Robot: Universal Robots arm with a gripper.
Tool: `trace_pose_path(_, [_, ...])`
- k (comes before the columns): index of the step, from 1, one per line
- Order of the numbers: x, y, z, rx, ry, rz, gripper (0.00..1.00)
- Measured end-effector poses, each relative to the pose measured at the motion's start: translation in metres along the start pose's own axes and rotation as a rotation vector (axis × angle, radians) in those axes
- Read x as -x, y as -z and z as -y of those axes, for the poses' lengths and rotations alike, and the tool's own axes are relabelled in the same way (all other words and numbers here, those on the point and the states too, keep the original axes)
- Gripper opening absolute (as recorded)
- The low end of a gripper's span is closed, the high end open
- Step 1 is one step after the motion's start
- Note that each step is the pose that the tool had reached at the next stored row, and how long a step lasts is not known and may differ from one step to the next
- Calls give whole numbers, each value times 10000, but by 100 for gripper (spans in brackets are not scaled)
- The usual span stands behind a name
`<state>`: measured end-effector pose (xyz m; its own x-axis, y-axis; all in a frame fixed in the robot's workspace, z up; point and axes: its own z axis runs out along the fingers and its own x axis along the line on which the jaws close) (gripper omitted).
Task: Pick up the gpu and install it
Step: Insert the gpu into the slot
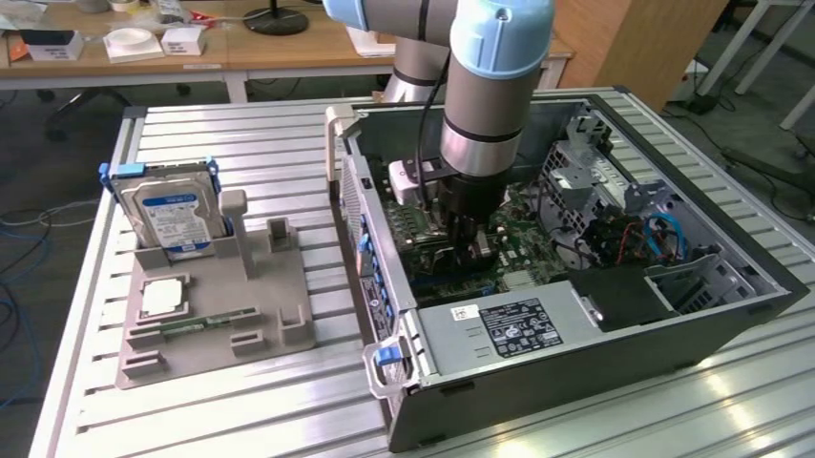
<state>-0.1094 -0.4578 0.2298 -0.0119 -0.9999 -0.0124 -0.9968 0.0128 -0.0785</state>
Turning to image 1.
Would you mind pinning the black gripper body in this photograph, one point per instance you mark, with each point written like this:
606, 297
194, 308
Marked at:
474, 200

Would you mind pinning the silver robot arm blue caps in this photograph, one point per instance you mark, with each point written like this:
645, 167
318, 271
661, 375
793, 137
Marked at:
485, 105

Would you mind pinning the green motherboard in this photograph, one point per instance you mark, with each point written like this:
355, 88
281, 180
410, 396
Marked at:
529, 238

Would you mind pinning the perforated metal drive cage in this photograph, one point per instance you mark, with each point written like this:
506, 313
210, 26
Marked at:
573, 191

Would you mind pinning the silver chipset heatsink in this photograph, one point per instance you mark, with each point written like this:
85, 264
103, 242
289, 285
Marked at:
521, 281

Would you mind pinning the silver power supply unit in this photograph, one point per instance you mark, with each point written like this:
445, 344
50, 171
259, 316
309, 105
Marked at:
446, 334

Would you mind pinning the blue case latch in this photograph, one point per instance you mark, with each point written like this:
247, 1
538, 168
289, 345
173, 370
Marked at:
386, 357

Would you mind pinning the white paper stack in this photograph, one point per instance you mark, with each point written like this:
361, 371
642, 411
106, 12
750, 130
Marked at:
370, 45

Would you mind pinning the grey plastic parts rack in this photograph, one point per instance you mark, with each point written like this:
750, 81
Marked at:
267, 286

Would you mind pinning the metal disk bay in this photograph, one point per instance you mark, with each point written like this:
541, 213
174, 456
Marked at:
701, 281

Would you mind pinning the wooden cabinet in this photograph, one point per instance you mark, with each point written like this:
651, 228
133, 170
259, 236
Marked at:
637, 47

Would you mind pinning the black floor box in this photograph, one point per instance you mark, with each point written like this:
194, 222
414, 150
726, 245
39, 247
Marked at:
702, 105

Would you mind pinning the open black PC case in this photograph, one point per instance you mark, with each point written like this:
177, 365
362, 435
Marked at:
573, 381

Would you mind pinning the hard disk in blue carrier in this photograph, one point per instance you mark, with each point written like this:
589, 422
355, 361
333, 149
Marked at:
173, 214

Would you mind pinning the black round lamp base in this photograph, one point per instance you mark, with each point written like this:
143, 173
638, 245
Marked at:
277, 23

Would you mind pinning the green RAM stick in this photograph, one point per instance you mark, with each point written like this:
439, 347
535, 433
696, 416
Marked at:
191, 325

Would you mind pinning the silver CPU chip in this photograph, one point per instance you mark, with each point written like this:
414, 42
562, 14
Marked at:
162, 298

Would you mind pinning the white labelled carton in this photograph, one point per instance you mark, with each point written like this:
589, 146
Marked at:
183, 42

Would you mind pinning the white round holder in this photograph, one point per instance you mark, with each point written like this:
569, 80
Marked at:
134, 45

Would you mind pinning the white tape roll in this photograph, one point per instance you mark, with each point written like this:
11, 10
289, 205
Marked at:
122, 5

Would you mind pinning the grey cup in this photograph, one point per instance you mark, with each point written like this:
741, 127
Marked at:
94, 6

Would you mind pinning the white box dark lid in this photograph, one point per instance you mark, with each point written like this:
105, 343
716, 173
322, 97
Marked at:
54, 47

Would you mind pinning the orange packet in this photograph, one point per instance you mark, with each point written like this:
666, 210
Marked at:
19, 52

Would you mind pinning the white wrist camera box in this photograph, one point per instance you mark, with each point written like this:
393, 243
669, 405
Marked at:
405, 183

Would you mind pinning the wooden desk white frame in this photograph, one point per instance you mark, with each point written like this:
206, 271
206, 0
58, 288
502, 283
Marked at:
95, 67
306, 52

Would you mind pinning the white table frame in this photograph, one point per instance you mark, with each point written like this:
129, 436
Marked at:
726, 52

